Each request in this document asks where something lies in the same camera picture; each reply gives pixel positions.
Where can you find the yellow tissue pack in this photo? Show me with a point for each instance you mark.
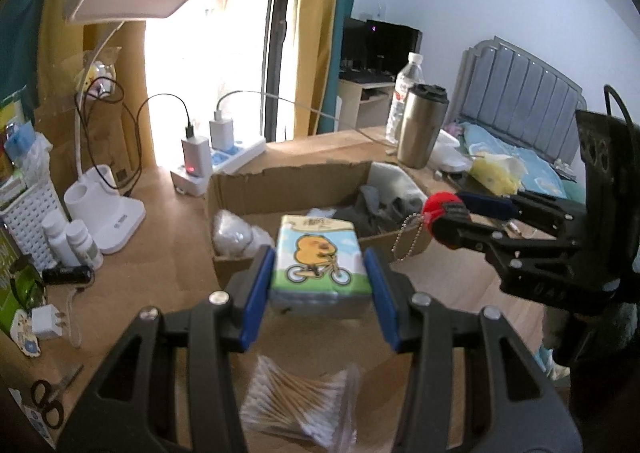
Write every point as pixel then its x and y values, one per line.
pixel 487 173

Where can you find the white pill bottle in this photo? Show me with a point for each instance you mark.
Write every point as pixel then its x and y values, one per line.
pixel 57 238
pixel 85 245

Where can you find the black door frame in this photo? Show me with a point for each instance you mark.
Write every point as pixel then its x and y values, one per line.
pixel 277 58

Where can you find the white round dish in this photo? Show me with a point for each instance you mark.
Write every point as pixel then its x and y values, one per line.
pixel 455 165

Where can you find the white blue packet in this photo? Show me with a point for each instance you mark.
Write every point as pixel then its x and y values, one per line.
pixel 35 428

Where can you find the bag of cotton swabs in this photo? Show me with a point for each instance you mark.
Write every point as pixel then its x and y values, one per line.
pixel 295 403

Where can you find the blue box in plastic bag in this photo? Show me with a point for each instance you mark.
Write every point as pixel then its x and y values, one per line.
pixel 22 143

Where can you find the green glass bottle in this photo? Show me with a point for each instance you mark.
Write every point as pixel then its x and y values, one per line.
pixel 27 283

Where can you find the grey sock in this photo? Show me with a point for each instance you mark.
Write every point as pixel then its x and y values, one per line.
pixel 380 208

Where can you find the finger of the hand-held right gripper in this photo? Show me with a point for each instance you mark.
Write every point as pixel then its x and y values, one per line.
pixel 487 205
pixel 465 233

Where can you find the white plug adapter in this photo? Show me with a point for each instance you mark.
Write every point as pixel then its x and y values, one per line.
pixel 45 323

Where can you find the white desk lamp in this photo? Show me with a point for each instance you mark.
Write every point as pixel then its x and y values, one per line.
pixel 115 223

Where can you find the small cartoon toy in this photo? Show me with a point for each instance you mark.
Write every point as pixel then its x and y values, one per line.
pixel 97 78

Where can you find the grey padded headboard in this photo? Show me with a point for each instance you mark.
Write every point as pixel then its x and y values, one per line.
pixel 520 98

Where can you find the clear water bottle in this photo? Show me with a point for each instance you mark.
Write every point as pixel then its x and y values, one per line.
pixel 407 78

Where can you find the blue printed blanket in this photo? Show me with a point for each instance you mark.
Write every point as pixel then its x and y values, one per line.
pixel 540 173

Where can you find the white perforated basket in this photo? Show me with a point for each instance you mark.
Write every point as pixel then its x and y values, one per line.
pixel 30 218

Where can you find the cartoon print tissue pack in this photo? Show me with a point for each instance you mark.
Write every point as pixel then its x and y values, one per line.
pixel 320 258

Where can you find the white computer desk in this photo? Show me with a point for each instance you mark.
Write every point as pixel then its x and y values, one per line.
pixel 350 103

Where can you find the cartoon figure sticker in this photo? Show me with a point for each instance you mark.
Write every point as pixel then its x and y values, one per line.
pixel 25 338

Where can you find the steel tumbler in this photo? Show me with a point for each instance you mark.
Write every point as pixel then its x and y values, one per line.
pixel 420 133

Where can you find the green snack packet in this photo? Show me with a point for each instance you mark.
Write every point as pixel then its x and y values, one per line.
pixel 7 293

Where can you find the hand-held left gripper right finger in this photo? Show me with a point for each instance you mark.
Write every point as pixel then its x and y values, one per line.
pixel 382 298

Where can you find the white textured cloth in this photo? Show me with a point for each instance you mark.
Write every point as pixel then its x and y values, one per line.
pixel 395 178

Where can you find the large brown carton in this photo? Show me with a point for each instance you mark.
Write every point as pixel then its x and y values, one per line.
pixel 105 133

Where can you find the clear bag of cotton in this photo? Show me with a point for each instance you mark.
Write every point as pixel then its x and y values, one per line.
pixel 235 233

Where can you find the white power strip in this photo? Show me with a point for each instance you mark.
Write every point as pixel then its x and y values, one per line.
pixel 240 155

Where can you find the black scissors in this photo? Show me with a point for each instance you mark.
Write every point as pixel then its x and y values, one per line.
pixel 47 403

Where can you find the brown cardboard box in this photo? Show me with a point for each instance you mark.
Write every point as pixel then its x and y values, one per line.
pixel 300 183

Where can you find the black monitor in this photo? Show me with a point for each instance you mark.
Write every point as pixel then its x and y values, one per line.
pixel 356 43
pixel 395 45

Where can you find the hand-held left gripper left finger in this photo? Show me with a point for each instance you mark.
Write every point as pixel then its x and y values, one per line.
pixel 257 288

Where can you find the black flashlight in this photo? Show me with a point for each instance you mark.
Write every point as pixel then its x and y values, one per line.
pixel 67 275

